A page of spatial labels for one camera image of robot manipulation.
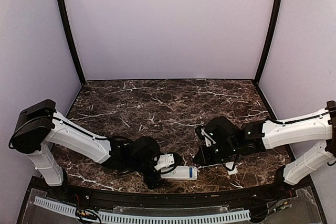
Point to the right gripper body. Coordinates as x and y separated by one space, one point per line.
218 156

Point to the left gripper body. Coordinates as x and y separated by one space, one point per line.
148 180

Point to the white remote control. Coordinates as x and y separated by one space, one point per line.
180 173

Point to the white battery cover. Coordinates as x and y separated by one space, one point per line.
231 168

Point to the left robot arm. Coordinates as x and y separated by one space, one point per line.
41 124

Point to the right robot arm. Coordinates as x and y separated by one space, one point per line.
224 140

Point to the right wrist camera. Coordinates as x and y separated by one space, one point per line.
202 135

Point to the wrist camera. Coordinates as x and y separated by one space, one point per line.
168 162
202 135

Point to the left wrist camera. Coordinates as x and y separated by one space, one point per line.
168 162

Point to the black front table rail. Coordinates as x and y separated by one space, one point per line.
254 198

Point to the white slotted cable duct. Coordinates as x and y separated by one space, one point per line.
104 216

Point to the right black frame post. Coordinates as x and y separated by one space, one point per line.
268 41

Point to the black frame post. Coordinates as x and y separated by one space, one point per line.
268 41
70 41

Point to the left black frame post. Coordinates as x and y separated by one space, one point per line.
70 41

